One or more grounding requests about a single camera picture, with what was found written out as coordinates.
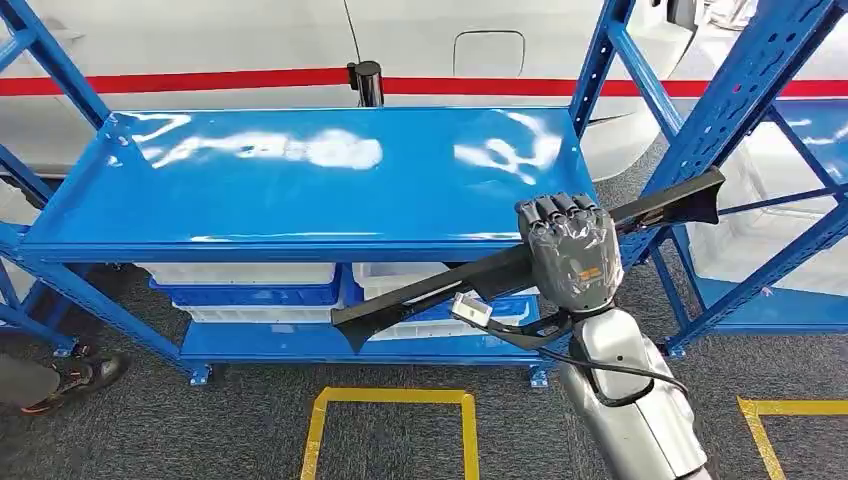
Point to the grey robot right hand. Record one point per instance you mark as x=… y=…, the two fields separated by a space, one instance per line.
x=573 y=265

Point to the long black plastic trim part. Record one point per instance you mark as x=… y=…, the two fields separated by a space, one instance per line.
x=497 y=275

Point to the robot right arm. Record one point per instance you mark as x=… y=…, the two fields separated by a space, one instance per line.
x=656 y=437

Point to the blue plastic crate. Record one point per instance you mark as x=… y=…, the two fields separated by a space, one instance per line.
x=245 y=295
x=510 y=310

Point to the large translucent white bin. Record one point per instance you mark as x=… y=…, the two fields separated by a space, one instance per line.
x=748 y=248

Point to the white vehicle with red stripe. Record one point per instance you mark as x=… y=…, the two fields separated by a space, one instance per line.
x=199 y=40

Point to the person's left shoe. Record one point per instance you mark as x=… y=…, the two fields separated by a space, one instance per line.
x=93 y=374

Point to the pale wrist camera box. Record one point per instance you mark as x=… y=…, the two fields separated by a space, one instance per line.
x=472 y=309

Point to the black stanchion post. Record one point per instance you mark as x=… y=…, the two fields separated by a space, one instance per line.
x=368 y=83

